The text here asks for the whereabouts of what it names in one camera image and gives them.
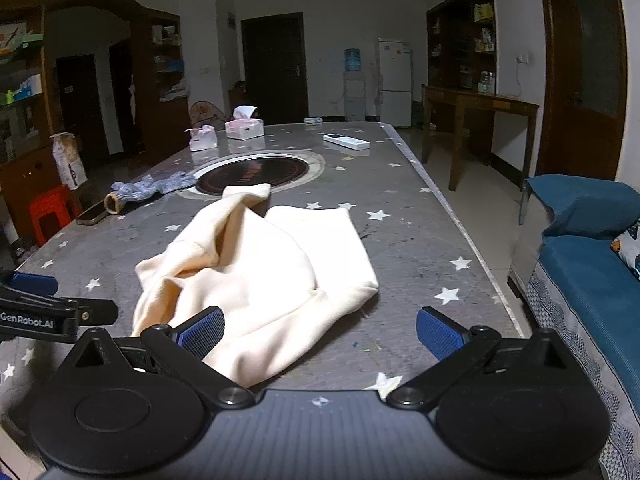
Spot white refrigerator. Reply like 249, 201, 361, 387
377, 38, 414, 128

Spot red plastic stool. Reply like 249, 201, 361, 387
29, 185, 83, 245

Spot brown wooden desk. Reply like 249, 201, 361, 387
421, 85, 541, 192

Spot dark wooden door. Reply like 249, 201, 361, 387
241, 12, 309, 125

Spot dark wooden display cabinet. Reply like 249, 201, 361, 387
426, 0, 497, 96

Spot brown glazed door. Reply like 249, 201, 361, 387
536, 0, 629, 181

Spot white paper bag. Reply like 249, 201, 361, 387
50, 132, 89, 191

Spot patterned pillow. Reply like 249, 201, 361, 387
611, 217, 640, 282

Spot white remote control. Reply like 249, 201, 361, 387
322, 132, 371, 151

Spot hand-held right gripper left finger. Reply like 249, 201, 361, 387
59, 306, 257, 411

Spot cream sweatshirt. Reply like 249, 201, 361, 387
131, 183, 379, 389

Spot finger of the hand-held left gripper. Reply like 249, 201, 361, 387
0, 270, 59, 301
55, 298, 119, 329

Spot black smartphone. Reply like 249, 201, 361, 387
76, 205, 114, 226

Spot arched wooden shelf unit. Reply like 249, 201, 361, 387
0, 0, 192, 243

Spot white water dispenser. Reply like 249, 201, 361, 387
342, 71, 368, 122

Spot round black built-in hotplate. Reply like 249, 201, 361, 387
177, 150, 326, 202

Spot pink white tissue box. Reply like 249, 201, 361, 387
225, 105, 265, 140

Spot blue sofa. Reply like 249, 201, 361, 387
519, 174, 640, 480

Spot small white tissue pack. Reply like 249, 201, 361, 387
185, 125, 219, 152

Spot grey star-print tablecloth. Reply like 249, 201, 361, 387
0, 121, 533, 461

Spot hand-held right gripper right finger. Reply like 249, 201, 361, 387
387, 306, 583, 411

